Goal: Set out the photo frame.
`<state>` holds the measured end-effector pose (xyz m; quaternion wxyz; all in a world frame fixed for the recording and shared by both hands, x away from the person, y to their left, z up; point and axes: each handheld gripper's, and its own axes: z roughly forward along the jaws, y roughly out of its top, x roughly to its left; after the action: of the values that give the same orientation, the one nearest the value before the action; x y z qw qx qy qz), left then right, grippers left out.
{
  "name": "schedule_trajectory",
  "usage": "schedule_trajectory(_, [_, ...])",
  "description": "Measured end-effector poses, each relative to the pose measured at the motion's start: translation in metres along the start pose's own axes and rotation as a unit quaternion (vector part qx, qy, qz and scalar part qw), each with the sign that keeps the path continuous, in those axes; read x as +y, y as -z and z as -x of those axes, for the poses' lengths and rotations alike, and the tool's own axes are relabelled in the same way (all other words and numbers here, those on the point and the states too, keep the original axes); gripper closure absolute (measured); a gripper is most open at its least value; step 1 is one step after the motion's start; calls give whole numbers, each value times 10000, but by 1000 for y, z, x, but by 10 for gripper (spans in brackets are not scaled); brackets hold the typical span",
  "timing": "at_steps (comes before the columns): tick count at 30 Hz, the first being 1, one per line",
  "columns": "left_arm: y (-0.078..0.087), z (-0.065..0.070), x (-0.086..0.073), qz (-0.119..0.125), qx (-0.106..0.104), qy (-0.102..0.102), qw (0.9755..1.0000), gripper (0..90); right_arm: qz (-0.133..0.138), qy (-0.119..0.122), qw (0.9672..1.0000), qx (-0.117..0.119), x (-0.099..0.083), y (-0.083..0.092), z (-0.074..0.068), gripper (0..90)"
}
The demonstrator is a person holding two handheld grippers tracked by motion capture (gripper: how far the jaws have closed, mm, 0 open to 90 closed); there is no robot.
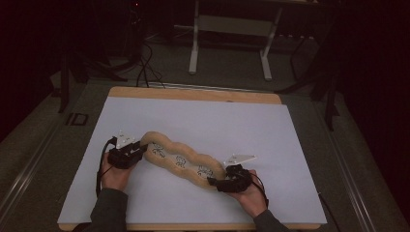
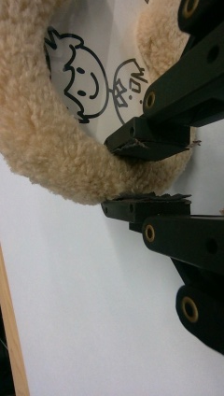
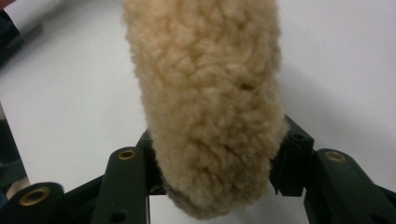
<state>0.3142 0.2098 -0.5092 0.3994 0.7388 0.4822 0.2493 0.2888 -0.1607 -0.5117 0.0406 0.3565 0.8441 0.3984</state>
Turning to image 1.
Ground person's right hand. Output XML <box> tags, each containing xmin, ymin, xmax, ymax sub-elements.
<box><xmin>230</xmin><ymin>173</ymin><xmax>269</xmax><ymax>218</ymax></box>

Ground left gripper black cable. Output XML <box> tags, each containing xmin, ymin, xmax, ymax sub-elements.
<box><xmin>95</xmin><ymin>136</ymin><xmax>118</xmax><ymax>197</ymax></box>

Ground black metal stand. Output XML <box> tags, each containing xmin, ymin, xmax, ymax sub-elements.
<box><xmin>275</xmin><ymin>32</ymin><xmax>341</xmax><ymax>131</ymax></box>
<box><xmin>57</xmin><ymin>52</ymin><xmax>129</xmax><ymax>114</ymax></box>

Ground white table mat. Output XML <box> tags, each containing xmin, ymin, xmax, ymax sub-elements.
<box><xmin>57</xmin><ymin>96</ymin><xmax>328</xmax><ymax>225</ymax></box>

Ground metal floor rail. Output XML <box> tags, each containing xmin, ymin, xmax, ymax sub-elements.
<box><xmin>0</xmin><ymin>117</ymin><xmax>67</xmax><ymax>221</ymax></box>
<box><xmin>313</xmin><ymin>101</ymin><xmax>377</xmax><ymax>232</ymax></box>

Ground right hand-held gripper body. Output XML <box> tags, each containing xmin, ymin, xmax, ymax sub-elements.
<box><xmin>223</xmin><ymin>154</ymin><xmax>257</xmax><ymax>193</ymax></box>

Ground wooden peanut-shaped puzzle board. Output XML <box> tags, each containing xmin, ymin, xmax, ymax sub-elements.
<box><xmin>139</xmin><ymin>130</ymin><xmax>227</xmax><ymax>191</ymax></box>

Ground silver metal strip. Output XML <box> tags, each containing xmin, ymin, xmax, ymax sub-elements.
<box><xmin>146</xmin><ymin>81</ymin><xmax>275</xmax><ymax>95</ymax></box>

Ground black floor cables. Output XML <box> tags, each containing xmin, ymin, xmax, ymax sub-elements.
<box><xmin>134</xmin><ymin>40</ymin><xmax>167</xmax><ymax>90</ymax></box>

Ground white metal stand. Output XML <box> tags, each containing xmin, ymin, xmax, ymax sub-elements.
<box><xmin>188</xmin><ymin>0</ymin><xmax>284</xmax><ymax>81</ymax></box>

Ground person's left hand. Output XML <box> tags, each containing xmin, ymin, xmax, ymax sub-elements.
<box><xmin>101</xmin><ymin>156</ymin><xmax>136</xmax><ymax>193</ymax></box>

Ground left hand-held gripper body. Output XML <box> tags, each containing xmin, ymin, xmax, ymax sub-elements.
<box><xmin>106</xmin><ymin>130</ymin><xmax>141</xmax><ymax>170</ymax></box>

